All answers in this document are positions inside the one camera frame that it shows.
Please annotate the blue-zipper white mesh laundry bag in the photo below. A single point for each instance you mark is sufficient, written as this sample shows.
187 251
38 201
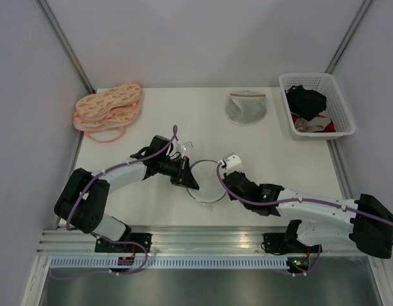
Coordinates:
210 190

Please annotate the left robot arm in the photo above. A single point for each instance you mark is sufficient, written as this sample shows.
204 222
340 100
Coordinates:
83 200

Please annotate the white slotted cable duct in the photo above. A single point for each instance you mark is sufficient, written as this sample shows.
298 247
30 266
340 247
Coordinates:
173 262

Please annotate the black garment in basket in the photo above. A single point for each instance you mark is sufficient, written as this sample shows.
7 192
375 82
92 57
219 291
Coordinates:
306 103

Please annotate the beige-trim mesh laundry bag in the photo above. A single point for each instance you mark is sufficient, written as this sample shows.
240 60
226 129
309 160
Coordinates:
245 108

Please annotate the left aluminium corner post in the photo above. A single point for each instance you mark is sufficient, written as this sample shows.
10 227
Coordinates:
54 24

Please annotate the aluminium corner post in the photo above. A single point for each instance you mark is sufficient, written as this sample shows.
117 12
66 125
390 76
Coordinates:
358 18
54 24

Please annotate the white plastic basket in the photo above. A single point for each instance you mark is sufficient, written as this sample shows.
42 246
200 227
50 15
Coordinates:
337 108

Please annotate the pink patterned laundry bag stack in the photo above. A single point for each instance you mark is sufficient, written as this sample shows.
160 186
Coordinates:
112 109

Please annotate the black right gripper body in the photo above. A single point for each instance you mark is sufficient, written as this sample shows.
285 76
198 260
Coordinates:
245 204

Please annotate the beige bra in basket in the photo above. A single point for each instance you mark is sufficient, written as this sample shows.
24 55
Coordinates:
317 124

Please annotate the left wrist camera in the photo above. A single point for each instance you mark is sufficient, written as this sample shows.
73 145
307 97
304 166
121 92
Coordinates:
184 147

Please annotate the aluminium rail table edge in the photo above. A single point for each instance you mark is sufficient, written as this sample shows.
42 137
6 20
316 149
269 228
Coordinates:
168 241

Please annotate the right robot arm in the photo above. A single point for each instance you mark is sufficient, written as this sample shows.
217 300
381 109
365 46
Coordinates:
363 223

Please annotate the red garment in basket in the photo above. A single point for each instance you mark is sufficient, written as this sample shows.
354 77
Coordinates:
329 129

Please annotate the right aluminium corner post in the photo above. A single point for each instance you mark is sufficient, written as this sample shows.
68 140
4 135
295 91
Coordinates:
358 18

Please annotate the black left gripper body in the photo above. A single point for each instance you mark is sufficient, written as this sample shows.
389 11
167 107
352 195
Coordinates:
172 169

